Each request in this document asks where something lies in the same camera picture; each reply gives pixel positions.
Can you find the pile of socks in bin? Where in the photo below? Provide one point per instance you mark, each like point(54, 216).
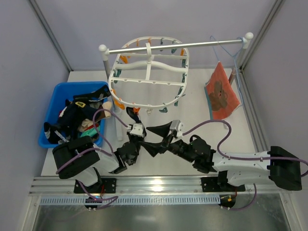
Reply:
point(87, 126)

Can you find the white drying rack stand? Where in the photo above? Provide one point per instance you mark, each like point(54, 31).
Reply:
point(194, 101)

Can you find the white oval clip hanger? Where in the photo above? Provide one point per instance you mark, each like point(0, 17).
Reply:
point(135, 63)

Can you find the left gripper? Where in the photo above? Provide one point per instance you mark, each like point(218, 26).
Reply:
point(134, 135)

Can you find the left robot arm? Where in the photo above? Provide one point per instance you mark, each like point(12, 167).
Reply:
point(85, 162)

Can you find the orange bear towel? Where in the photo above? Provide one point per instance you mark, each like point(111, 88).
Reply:
point(222, 100)

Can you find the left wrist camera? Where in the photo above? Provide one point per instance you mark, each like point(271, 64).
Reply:
point(136, 129)

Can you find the black blue sport sock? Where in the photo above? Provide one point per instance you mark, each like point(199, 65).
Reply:
point(93, 97)
point(55, 134)

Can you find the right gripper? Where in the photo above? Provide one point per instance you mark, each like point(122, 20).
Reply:
point(166, 141)

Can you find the aluminium rail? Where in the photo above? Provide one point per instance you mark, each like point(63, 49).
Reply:
point(128, 185)

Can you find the navy christmas sock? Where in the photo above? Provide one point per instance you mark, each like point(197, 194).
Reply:
point(74, 114)
point(133, 115)

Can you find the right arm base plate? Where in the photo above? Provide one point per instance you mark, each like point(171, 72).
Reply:
point(210, 184)

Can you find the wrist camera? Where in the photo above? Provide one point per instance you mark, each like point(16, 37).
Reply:
point(136, 129)
point(176, 128)

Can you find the blue plastic bin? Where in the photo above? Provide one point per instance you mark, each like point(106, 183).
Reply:
point(61, 92)

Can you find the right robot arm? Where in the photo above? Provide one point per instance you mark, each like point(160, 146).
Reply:
point(277, 165)

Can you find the blue wire hanger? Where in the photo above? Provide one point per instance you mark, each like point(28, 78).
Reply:
point(236, 72)

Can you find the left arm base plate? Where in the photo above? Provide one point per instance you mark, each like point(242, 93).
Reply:
point(105, 185)

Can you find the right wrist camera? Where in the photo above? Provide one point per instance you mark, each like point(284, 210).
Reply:
point(176, 128)

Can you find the beige brown striped sock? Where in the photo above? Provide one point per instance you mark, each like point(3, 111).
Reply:
point(105, 114)

